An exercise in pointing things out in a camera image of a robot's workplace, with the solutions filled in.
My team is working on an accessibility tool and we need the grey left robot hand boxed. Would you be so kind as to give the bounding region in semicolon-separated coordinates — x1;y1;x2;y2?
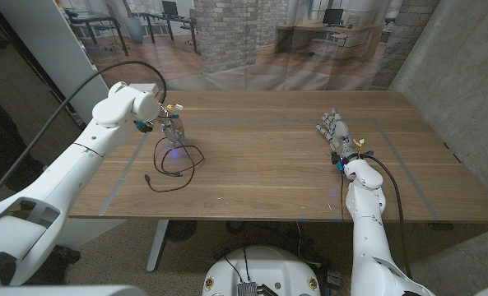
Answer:
159;114;186;149

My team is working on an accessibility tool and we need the black floor cable bundle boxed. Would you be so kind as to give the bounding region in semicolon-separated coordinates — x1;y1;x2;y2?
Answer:
225;220;325;271

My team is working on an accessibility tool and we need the person in dark clothes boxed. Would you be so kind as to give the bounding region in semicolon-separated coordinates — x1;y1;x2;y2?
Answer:
0;77;45;192

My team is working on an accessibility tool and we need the white power strip box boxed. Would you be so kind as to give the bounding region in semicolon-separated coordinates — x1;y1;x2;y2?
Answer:
128;83;160;96

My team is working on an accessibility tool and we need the black USB cable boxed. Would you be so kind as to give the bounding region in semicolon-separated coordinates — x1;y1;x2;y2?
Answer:
143;136;206;194

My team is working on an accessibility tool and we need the white metal table leg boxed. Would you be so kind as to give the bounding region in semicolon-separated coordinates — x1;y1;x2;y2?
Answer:
146;220;170;273

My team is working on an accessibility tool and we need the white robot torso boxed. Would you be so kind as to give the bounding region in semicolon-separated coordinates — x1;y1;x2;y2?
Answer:
202;245;322;296

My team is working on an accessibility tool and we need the printed office backdrop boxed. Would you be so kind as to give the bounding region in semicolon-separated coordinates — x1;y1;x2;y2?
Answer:
58;0;440;92

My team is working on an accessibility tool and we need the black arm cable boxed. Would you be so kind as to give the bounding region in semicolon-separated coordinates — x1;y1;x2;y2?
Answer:
362;152;413;280
0;60;169;210

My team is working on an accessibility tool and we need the dark wooden door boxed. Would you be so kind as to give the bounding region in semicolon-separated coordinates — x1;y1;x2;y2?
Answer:
0;0;84;215

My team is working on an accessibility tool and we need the black round floor fan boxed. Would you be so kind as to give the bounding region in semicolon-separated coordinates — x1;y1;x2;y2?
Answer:
165;220;198;243

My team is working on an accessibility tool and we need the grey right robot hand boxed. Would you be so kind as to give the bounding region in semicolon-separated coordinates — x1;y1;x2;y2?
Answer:
316;107;360;162

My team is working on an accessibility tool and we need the white cabinet panel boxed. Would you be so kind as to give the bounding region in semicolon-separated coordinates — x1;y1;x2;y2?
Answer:
0;0;117;128

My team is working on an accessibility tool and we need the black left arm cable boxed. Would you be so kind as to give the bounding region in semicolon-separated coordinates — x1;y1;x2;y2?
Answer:
0;60;169;210

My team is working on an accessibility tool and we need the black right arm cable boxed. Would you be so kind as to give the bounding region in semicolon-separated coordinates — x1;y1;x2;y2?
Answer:
362;152;413;280

